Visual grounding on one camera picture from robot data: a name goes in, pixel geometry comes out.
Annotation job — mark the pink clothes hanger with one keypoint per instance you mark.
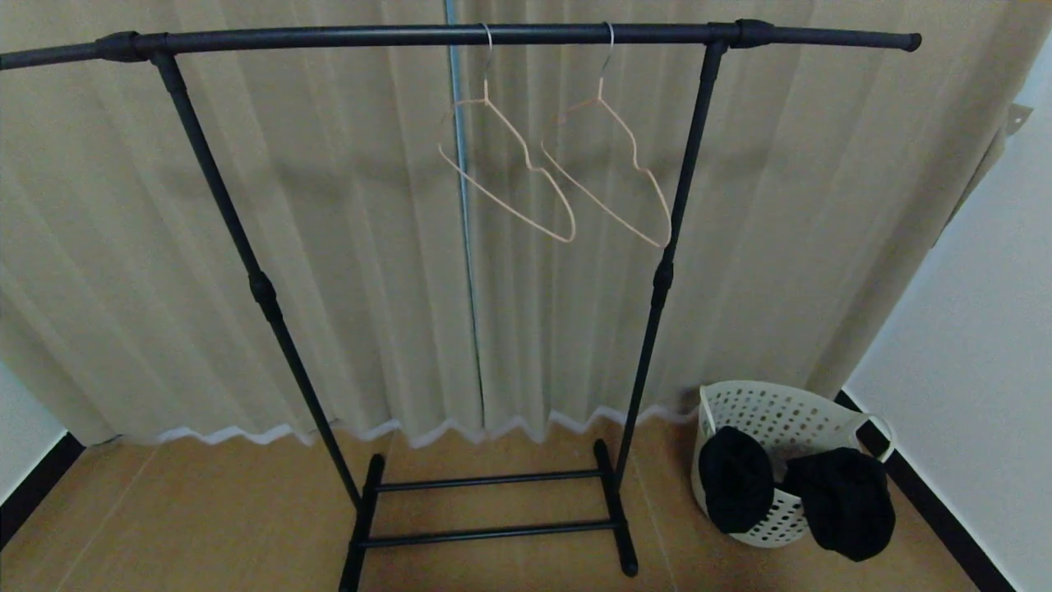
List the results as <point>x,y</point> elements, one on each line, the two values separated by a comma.
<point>486,90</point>
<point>600,90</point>

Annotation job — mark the white wall hook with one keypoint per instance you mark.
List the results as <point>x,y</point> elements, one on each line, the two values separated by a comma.
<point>1019,117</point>

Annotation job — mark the white laundry basket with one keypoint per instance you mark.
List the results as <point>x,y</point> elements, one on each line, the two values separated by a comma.
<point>781,411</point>

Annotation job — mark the black garment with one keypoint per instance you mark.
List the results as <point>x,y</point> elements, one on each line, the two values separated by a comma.
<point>846,501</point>
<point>735,477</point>

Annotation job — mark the black clothes rack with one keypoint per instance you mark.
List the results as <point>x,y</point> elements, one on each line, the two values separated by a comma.
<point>329,38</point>

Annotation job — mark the beige curtain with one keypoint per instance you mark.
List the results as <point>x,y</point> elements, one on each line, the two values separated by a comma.
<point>329,205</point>

